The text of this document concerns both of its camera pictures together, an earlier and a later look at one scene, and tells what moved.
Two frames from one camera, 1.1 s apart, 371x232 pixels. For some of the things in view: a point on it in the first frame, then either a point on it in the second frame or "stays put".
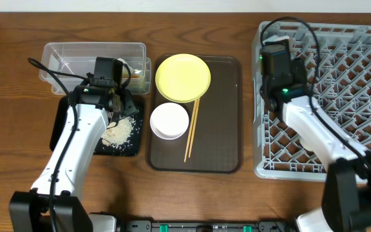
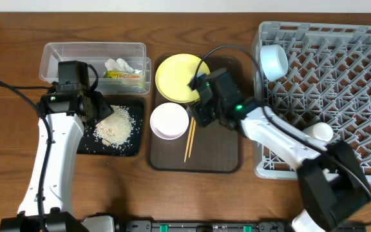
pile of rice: (118, 135) stays put
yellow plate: (183, 78) stays put
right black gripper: (298, 69) → (198, 110)
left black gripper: (125, 105) → (96, 107)
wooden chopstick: (198, 108) stays put
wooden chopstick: (190, 135) stays put
